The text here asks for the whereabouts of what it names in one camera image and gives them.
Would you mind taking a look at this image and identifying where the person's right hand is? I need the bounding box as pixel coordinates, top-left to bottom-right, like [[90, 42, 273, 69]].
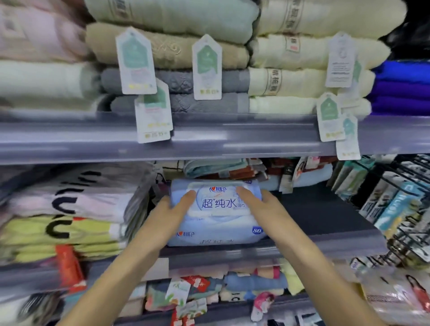
[[236, 186, 300, 251]]

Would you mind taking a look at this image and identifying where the person's left hand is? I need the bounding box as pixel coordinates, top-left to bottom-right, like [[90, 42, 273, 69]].
[[134, 190, 197, 256]]

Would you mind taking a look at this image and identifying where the blue wet wipes pack white lid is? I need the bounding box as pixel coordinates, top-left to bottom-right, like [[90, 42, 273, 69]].
[[170, 178, 263, 219]]

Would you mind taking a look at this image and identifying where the person's left forearm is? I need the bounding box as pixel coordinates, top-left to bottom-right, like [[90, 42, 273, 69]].
[[56, 234, 161, 326]]

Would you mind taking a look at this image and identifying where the person's right forearm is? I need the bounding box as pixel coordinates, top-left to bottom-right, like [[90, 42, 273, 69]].
[[277, 231, 387, 326]]

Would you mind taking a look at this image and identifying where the teal folded towel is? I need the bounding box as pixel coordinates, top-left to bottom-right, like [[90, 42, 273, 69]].
[[184, 158, 249, 179]]

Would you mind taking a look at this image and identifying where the light blue folded towel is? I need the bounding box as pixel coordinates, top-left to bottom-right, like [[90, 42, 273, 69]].
[[268, 164, 334, 189]]

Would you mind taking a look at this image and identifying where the blue small folded towel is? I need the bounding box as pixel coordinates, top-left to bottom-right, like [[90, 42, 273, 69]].
[[224, 271, 289, 293]]

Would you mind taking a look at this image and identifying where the yellow small folded towel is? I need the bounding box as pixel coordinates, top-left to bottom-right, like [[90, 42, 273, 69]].
[[278, 258, 305, 297]]

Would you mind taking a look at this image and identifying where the white green hang tag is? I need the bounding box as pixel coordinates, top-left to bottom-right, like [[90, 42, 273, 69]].
[[115, 26, 158, 95], [335, 114, 362, 161], [316, 92, 347, 143], [192, 34, 223, 101], [134, 79, 174, 144]]

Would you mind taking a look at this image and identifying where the pile of small patterned towels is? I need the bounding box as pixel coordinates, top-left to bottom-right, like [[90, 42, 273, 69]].
[[144, 265, 286, 326]]

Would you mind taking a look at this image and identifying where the grey folded towel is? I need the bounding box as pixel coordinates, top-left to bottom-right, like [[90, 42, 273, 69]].
[[110, 93, 251, 115], [100, 68, 251, 95]]

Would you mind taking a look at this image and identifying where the cream folded towel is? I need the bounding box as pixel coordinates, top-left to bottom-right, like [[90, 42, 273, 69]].
[[248, 66, 376, 98], [249, 34, 391, 70], [255, 0, 408, 38], [249, 96, 372, 115]]

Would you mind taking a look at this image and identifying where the stack of black printed packaged towels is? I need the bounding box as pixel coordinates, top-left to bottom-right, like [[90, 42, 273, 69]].
[[0, 164, 156, 266]]

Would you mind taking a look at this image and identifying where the orange red label tag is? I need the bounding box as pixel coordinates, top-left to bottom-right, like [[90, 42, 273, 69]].
[[55, 244, 87, 293]]

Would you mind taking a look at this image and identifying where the row of hanging packets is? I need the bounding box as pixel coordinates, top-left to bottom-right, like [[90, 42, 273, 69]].
[[327, 155, 430, 263]]

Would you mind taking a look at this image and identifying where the tan embroidered folded towel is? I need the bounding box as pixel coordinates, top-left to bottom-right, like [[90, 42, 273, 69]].
[[85, 22, 251, 70]]

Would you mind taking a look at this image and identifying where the white grey hang tag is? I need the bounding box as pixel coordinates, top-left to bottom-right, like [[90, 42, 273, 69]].
[[325, 32, 357, 89]]

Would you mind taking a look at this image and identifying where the clear plastic packaged item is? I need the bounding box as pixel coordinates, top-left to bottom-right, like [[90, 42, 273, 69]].
[[355, 265, 430, 326]]

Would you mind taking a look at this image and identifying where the pale green folded towel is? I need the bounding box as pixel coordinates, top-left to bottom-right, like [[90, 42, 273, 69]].
[[83, 0, 260, 45]]

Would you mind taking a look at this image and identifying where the white folded towel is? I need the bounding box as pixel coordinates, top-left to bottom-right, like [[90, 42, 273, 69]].
[[0, 60, 102, 100]]

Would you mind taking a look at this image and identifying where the stack of blue folded towels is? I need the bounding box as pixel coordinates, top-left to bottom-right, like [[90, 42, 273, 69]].
[[367, 60, 430, 117]]

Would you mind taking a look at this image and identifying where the pink folded towel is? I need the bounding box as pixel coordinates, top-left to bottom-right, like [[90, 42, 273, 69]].
[[0, 0, 92, 63]]

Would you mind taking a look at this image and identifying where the black wire display rack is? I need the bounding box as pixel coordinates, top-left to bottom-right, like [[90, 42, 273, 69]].
[[349, 154, 430, 266]]

